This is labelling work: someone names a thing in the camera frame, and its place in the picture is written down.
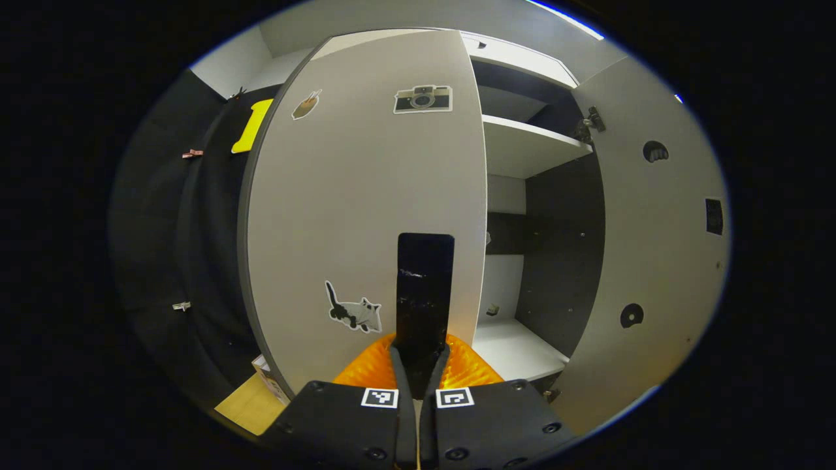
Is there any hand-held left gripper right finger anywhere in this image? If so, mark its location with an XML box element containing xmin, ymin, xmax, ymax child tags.
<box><xmin>419</xmin><ymin>333</ymin><xmax>577</xmax><ymax>470</ymax></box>

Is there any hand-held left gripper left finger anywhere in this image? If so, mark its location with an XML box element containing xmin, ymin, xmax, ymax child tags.
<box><xmin>260</xmin><ymin>333</ymin><xmax>419</xmax><ymax>470</ymax></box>

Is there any black door handle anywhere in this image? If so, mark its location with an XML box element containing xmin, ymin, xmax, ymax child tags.
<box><xmin>394</xmin><ymin>232</ymin><xmax>456</xmax><ymax>383</ymax></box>

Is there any grey double-door shoe cabinet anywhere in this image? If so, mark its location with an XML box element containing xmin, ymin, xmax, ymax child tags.
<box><xmin>236</xmin><ymin>27</ymin><xmax>733</xmax><ymax>437</ymax></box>

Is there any cabinet door with camera sticker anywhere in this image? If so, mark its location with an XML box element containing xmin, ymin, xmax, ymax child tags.
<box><xmin>238</xmin><ymin>29</ymin><xmax>490</xmax><ymax>400</ymax></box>

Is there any white cabinet shelf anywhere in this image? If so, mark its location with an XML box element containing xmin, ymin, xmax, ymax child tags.
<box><xmin>471</xmin><ymin>317</ymin><xmax>571</xmax><ymax>383</ymax></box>
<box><xmin>481</xmin><ymin>114</ymin><xmax>594</xmax><ymax>181</ymax></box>

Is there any beige cabinet flap panel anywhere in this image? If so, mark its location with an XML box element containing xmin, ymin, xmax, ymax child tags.
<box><xmin>460</xmin><ymin>31</ymin><xmax>580</xmax><ymax>89</ymax></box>

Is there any white spine book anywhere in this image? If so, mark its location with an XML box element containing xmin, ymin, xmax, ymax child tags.
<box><xmin>251</xmin><ymin>354</ymin><xmax>292</xmax><ymax>406</ymax></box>

